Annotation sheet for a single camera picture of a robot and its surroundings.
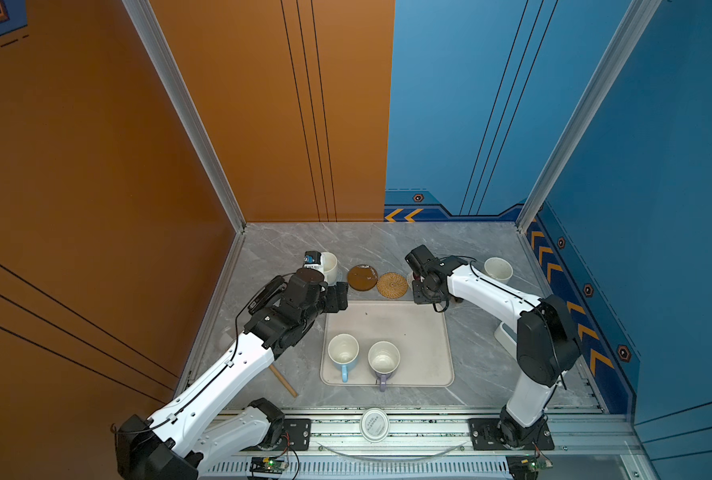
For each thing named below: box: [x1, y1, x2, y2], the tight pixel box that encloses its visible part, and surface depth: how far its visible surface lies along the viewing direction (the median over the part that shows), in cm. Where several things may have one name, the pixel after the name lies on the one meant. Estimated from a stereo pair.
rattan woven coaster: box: [376, 272, 408, 299], surface depth 104 cm
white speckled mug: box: [484, 257, 514, 281], surface depth 98 cm
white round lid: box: [359, 407, 390, 443], surface depth 71 cm
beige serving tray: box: [320, 300, 455, 387], surface depth 91 cm
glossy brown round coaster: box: [347, 264, 379, 292], surface depth 105 cm
